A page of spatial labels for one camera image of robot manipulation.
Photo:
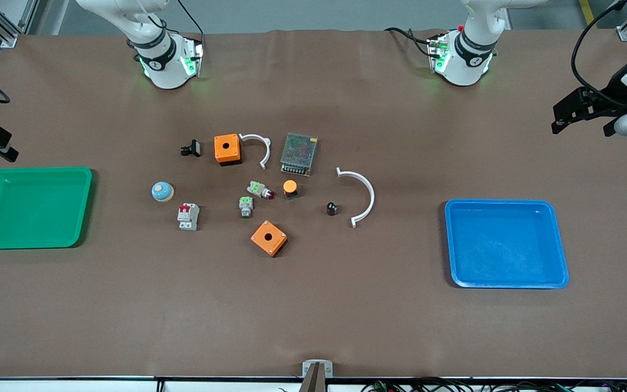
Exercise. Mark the brown table mat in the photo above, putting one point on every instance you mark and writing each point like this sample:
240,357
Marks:
313,316

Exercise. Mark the large white pipe clamp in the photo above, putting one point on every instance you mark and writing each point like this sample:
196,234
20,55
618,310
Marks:
369,193

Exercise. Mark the small black connector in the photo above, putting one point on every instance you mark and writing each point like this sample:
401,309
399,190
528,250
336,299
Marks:
192,148

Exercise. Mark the white red circuit breaker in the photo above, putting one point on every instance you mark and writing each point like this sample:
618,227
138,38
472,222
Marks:
188,216

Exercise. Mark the orange button box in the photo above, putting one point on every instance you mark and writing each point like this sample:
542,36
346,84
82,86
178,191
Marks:
227,149
269,238

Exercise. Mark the blue plastic tray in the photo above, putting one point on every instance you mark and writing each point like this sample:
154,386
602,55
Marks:
506,245

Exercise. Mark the small white pipe clamp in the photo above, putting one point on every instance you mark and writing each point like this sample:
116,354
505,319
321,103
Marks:
264,146

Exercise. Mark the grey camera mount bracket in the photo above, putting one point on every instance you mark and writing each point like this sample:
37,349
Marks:
317,370

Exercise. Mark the metal mesh power supply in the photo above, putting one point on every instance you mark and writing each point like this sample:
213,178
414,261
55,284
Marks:
299,154

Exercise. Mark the green plastic tray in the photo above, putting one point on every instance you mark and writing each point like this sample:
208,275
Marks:
30,209

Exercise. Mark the orange capped black button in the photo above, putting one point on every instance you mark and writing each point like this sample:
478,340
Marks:
290,188

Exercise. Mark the green white push switch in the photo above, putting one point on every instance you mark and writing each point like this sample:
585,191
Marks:
246,206

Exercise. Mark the blue white round button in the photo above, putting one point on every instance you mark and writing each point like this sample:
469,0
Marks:
162,191

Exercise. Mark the green white red indicator switch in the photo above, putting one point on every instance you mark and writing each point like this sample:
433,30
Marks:
259,189

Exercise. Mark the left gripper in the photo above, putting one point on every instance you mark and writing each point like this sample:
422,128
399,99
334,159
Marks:
614,89

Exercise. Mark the small black cylindrical capacitor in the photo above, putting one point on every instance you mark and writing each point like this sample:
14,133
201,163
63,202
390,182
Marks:
332,208

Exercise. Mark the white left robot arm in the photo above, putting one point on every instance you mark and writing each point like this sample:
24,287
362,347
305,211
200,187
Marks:
463,60

